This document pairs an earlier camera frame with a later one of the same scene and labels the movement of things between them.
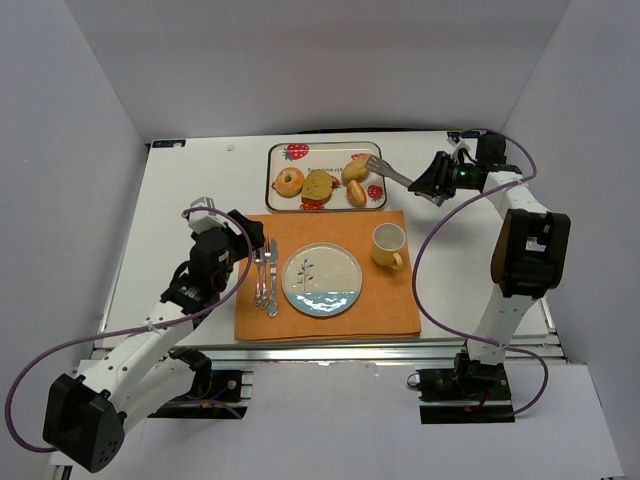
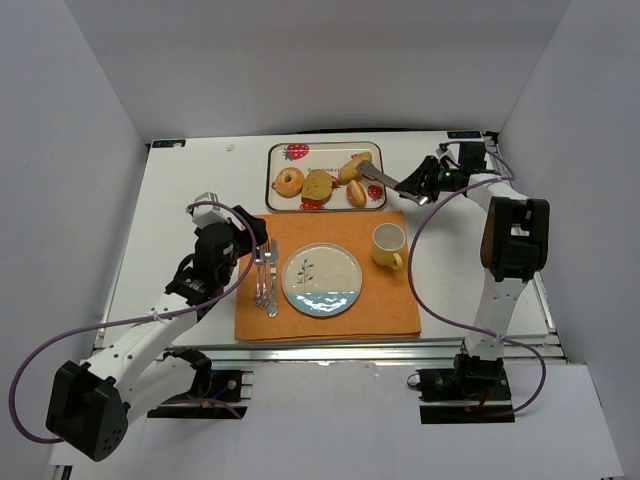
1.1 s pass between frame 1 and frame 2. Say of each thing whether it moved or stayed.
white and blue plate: stayed
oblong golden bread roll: stayed
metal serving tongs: moved
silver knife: stayed
